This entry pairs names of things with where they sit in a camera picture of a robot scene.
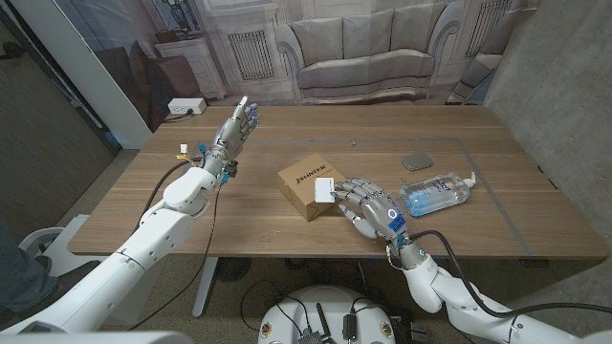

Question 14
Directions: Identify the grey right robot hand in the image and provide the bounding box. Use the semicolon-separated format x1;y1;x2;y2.
332;177;409;241

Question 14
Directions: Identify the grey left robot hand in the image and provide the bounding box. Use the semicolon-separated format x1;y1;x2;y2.
202;96;261;179

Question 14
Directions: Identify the white card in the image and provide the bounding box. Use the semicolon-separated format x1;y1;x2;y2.
314;177;337;204

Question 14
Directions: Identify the clear soap dispenser bottle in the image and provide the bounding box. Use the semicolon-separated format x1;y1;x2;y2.
399;171;477;219

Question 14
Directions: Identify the brown cardboard box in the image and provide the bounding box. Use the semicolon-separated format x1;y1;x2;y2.
277;152;349;223

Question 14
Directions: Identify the white power strip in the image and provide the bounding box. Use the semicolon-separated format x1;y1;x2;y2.
166;97;208;116

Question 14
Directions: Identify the grey square pad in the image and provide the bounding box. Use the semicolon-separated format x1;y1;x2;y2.
401;152;434;172

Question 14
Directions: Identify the white robot torso base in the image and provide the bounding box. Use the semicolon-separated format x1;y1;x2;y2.
257;285;397;344

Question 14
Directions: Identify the black adapter on torso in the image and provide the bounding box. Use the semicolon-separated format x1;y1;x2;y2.
342;312;358;341

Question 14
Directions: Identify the black antenna on torso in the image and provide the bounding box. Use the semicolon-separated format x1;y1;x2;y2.
315;302;334;343

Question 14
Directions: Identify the black round floor fan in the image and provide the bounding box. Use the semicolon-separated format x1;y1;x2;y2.
214;256;252;283

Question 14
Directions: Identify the white table leg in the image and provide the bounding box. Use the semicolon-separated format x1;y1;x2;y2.
191;256;219;319

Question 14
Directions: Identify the printed living room backdrop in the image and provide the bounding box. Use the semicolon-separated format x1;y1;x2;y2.
52;0;541;133

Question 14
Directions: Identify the white floor stand base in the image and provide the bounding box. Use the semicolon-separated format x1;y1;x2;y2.
16;214;144;331

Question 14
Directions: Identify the dark leather shoe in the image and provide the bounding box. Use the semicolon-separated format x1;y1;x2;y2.
35;255;102;307

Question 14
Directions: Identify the white robot chest edge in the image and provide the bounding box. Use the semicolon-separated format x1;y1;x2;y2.
0;331;192;344

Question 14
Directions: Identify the person leg in jeans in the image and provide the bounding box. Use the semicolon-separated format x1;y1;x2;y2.
0;217;58;314

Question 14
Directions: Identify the black power strip cord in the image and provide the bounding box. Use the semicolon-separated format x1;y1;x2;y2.
162;108;195;123

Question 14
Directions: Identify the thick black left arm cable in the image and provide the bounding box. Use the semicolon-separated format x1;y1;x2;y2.
136;160;202;230

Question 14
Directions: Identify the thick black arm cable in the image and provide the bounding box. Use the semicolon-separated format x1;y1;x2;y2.
410;229;612;320
136;160;202;230

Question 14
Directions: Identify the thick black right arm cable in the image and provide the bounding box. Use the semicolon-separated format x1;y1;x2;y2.
410;229;612;320

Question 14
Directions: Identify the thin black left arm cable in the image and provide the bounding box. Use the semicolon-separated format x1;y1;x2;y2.
128;185;224;331

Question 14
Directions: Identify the black floor cable loop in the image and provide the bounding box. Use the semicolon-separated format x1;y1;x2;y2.
238;279;307;335

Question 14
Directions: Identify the black door handle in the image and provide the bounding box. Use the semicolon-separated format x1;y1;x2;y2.
0;41;28;61

